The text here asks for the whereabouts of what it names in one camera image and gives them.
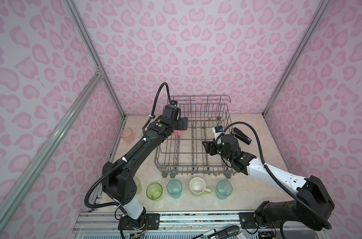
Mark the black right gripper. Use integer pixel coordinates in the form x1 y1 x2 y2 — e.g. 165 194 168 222
200 138 233 162

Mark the pink plastic cup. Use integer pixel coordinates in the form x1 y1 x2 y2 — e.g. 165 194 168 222
173 130 184 136

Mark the cream green-handled mug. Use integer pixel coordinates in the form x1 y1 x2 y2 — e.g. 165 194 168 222
189 177 212 197

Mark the teal textured plastic cup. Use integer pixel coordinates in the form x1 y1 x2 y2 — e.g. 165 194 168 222
216 180 233 200

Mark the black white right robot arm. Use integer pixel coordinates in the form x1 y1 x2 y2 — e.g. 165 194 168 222
202 122 335 231

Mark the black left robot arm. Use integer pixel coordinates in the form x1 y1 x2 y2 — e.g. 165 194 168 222
84 82 188 229

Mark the black stapler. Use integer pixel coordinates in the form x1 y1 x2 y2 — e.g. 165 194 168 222
231 127 252 145

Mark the transparent pink cup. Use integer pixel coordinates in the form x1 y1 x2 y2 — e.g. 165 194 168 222
120 128 135 144

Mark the green transparent glass cup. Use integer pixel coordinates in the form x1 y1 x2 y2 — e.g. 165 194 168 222
146 183 163 200

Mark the light green textured cup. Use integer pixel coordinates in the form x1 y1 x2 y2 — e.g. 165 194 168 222
133 177 142 195

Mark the black marker pen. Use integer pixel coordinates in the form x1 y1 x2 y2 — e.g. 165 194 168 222
193 225 240 239

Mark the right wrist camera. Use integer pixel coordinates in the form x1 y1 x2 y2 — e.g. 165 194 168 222
212 125 224 140

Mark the grey wire dish rack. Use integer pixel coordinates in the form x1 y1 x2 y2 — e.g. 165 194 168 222
154 95 235 178

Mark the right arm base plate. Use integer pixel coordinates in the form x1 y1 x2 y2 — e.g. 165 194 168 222
238 212 280 231

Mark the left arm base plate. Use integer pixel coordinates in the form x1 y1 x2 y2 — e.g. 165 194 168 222
118 213 160 231

